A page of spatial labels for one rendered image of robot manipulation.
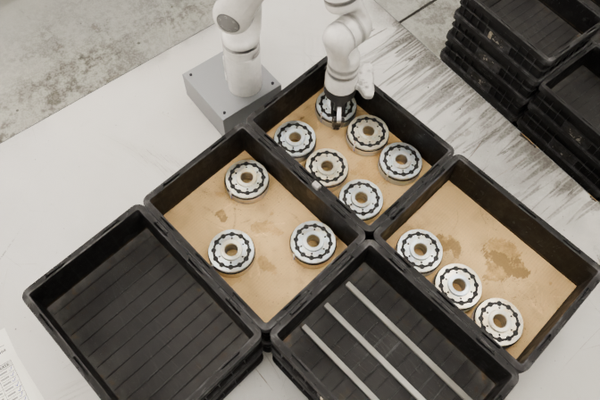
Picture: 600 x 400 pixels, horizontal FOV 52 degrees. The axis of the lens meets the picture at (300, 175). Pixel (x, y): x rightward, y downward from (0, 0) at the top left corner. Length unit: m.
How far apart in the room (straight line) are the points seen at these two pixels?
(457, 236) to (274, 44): 0.80
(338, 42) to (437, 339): 0.65
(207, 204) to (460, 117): 0.76
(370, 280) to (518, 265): 0.34
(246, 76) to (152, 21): 1.40
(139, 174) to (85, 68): 1.22
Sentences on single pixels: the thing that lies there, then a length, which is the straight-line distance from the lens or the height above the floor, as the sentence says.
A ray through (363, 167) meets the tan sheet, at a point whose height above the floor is 0.83.
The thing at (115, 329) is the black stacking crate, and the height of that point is 0.83.
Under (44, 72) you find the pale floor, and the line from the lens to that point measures 2.86.
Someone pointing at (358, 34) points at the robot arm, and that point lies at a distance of 1.26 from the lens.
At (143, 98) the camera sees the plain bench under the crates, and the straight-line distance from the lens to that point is 1.79.
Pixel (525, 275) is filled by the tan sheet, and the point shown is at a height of 0.83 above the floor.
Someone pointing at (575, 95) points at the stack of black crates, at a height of 0.38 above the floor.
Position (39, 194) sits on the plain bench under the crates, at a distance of 1.71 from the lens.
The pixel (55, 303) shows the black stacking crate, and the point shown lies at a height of 0.83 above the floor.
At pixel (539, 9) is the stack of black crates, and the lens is 2.43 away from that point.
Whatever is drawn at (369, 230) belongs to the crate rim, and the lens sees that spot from 1.31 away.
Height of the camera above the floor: 2.13
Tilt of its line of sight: 62 degrees down
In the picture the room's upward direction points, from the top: 3 degrees clockwise
